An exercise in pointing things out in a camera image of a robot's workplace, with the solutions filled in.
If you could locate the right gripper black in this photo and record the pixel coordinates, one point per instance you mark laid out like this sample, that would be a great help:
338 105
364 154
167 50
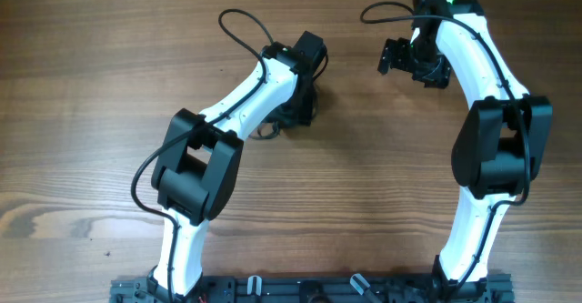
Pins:
405 59

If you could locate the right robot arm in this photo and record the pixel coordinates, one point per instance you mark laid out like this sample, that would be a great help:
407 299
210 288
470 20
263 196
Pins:
537 110

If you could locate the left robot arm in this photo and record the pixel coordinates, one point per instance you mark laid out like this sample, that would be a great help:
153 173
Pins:
196 175

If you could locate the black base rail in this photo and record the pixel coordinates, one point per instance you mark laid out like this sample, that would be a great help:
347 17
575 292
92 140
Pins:
401 288

